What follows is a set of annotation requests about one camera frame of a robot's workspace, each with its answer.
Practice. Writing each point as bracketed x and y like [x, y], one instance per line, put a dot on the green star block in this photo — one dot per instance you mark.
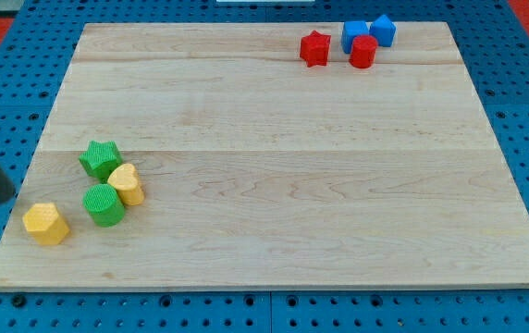
[101, 159]

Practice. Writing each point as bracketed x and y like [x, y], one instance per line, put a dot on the red cylinder block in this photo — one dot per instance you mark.
[363, 50]

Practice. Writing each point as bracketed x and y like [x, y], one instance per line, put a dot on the yellow hexagon block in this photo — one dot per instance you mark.
[45, 224]

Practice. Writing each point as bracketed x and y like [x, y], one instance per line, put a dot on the green cylinder block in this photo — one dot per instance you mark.
[104, 206]

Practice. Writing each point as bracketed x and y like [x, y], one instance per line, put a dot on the red star block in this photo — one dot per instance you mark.
[314, 48]

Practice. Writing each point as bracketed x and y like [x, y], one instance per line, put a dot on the blue cube block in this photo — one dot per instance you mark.
[351, 30]

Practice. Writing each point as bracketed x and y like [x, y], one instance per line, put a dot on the yellow heart block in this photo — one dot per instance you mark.
[126, 181]

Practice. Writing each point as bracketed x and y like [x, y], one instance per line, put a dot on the blue pentagon block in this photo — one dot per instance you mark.
[384, 30]

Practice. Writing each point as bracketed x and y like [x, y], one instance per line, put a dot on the light wooden board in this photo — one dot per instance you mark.
[260, 173]

